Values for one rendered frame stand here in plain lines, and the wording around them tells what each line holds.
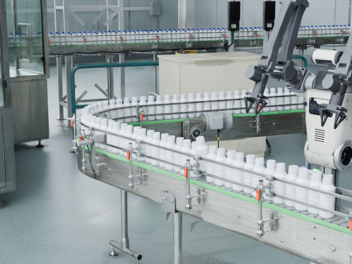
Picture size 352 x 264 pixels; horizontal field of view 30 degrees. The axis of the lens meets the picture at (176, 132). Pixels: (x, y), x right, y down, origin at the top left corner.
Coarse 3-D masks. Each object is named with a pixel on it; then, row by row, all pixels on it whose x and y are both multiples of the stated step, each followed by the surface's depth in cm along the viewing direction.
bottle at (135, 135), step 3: (135, 129) 344; (138, 129) 344; (135, 132) 344; (138, 132) 344; (132, 135) 345; (135, 135) 344; (138, 135) 344; (135, 138) 344; (132, 141) 345; (135, 141) 344; (132, 144) 346; (135, 144) 344; (135, 147) 345; (135, 150) 345; (132, 153) 347; (132, 156) 347; (135, 156) 346
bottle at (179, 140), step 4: (180, 140) 317; (180, 144) 317; (176, 148) 317; (180, 148) 317; (176, 156) 318; (180, 156) 317; (176, 160) 319; (180, 160) 318; (180, 164) 318; (176, 168) 319
